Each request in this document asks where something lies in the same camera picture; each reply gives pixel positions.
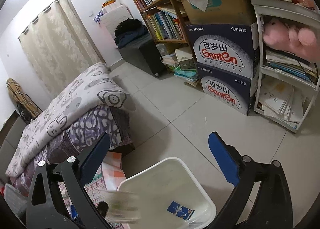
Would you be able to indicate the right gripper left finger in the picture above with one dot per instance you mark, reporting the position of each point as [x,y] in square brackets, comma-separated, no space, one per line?
[46,207]

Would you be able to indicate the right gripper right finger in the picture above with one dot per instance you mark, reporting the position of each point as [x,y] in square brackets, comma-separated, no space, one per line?
[272,207]

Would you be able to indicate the green white paper package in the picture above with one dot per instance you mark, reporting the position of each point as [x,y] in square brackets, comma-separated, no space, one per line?
[123,207]

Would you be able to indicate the blue carton box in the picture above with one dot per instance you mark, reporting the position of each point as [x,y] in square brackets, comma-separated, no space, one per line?
[180,211]

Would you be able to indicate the white plastic trash bin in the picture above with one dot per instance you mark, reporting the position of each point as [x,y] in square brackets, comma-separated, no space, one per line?
[169,180]

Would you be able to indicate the patterned striped tablecloth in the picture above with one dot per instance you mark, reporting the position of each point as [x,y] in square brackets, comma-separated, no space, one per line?
[107,178]

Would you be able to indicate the grey bed headboard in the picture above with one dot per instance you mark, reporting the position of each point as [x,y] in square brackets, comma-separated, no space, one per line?
[11,133]

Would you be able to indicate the lower Ganten water box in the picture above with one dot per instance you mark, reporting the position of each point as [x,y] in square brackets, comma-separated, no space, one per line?
[234,90]

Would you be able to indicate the ganten water box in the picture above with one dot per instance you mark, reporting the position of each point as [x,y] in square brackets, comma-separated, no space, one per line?
[234,90]
[230,47]

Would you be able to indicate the plaid garment on rack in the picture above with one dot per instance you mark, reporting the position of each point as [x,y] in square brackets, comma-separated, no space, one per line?
[27,109]

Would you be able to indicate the white cartoon print quilt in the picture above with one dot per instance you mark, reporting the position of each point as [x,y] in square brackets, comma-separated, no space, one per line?
[91,88]

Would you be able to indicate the cream lace curtain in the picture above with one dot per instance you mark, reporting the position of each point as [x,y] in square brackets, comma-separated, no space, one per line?
[58,47]

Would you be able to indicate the upper Ganten water box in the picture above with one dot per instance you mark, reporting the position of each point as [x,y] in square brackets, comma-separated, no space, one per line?
[230,47]

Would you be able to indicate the pink plush toy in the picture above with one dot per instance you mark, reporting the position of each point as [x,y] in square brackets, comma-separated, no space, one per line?
[302,42]

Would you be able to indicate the books stack on floor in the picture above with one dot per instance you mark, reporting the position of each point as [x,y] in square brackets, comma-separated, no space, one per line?
[181,62]

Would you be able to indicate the black storage bench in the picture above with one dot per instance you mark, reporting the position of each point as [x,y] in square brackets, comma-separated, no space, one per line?
[143,54]

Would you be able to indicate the dark clothes pile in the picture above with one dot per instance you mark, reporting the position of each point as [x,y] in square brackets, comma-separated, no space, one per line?
[128,31]

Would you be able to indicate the white pink drawer cabinet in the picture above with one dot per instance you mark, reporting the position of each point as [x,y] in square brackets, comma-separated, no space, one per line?
[111,15]

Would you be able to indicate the white metal shelf rack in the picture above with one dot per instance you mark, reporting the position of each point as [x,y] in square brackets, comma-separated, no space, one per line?
[288,85]

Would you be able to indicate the wooden bookshelf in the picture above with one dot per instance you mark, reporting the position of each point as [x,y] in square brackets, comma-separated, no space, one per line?
[165,20]

